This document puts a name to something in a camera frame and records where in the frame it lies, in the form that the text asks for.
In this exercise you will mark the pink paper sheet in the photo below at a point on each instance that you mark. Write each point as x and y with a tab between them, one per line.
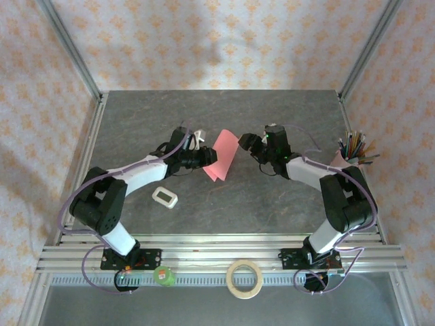
224	159

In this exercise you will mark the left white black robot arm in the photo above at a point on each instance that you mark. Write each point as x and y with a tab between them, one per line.
142	173

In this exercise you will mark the small white digital timer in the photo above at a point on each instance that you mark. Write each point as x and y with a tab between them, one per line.
164	197

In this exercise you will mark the pink cup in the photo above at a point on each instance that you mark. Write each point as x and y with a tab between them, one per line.
340	159

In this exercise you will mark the bunch of coloured sticks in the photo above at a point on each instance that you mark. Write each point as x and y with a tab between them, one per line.
353	146

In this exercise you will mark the wide aluminium crossbeam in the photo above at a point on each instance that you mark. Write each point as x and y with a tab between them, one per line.
210	259

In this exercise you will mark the green tape roll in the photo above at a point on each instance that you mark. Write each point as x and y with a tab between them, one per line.
163	276

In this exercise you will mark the beige masking tape roll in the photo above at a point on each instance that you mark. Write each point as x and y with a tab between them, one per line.
244	296

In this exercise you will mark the aluminium side rail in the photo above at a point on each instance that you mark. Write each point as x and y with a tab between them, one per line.
348	119
92	136

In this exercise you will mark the aluminium table edge rail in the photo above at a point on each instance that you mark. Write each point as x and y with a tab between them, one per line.
210	238

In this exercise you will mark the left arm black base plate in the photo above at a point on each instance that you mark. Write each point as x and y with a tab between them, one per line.
151	258

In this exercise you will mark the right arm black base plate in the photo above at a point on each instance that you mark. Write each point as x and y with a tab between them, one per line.
289	259

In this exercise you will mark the aluminium frame post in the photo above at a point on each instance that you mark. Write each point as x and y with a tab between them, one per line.
367	51
73	51

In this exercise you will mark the aluminium frame leg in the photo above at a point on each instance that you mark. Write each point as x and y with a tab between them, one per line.
32	299
404	302

